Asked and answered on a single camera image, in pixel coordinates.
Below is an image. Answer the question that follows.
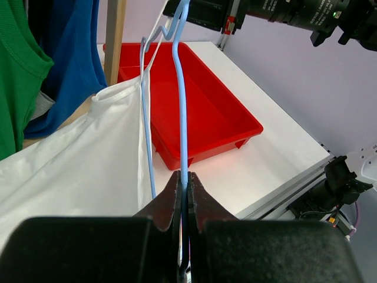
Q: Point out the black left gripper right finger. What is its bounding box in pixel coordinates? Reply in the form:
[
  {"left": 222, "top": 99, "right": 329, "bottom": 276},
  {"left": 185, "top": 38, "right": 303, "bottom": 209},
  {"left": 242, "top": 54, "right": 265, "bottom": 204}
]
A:
[{"left": 188, "top": 172, "right": 363, "bottom": 282}]

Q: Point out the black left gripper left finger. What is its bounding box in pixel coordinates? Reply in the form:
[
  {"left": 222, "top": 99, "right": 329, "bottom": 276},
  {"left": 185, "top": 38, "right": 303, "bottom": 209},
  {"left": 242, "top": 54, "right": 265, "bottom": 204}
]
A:
[{"left": 1, "top": 171, "right": 182, "bottom": 282}]

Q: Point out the white camisole tank top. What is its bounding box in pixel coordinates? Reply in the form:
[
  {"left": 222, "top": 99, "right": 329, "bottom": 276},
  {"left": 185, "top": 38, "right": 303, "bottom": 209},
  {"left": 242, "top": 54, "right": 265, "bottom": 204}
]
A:
[{"left": 0, "top": 5, "right": 168, "bottom": 251}]

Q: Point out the green tank top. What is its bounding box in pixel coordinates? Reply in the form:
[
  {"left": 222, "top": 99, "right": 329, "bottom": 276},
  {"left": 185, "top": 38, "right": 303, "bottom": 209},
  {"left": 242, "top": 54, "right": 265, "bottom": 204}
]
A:
[{"left": 1, "top": 0, "right": 53, "bottom": 160}]

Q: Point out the light blue hanger of white top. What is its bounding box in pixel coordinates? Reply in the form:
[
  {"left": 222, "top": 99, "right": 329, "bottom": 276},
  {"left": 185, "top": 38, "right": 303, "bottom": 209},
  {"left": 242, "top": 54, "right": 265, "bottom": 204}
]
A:
[{"left": 140, "top": 1, "right": 190, "bottom": 282}]

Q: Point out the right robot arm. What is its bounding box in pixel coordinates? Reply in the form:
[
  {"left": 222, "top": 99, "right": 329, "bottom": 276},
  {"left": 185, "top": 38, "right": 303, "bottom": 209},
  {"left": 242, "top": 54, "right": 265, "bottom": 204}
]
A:
[{"left": 187, "top": 0, "right": 376, "bottom": 51}]

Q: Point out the grey tank top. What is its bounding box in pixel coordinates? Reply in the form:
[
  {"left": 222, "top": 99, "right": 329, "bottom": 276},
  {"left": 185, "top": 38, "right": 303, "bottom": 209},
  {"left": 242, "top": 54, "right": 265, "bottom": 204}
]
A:
[{"left": 30, "top": 91, "right": 55, "bottom": 120}]

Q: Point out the blue tank top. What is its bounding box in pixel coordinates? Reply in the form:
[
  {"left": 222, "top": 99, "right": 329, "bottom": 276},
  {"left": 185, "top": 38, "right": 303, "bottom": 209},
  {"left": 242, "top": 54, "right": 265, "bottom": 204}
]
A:
[{"left": 24, "top": 1, "right": 107, "bottom": 139}]

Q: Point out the black tank top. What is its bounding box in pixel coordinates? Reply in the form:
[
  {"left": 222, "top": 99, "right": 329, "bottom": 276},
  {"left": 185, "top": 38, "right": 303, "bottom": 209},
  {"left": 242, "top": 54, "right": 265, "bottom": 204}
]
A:
[{"left": 28, "top": 1, "right": 75, "bottom": 100}]

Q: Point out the red plastic bin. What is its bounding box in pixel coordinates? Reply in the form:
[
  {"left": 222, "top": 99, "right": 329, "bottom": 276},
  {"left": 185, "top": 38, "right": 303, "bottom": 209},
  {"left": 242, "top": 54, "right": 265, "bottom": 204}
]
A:
[{"left": 102, "top": 41, "right": 264, "bottom": 171}]

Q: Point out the wooden clothes rack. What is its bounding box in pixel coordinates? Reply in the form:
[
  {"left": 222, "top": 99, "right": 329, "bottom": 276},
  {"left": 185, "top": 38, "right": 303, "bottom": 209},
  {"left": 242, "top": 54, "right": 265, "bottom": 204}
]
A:
[{"left": 20, "top": 0, "right": 127, "bottom": 148}]

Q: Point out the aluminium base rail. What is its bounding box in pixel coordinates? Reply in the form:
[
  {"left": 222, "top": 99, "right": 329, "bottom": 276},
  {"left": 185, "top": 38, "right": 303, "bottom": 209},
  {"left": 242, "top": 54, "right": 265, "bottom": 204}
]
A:
[{"left": 235, "top": 155, "right": 335, "bottom": 220}]

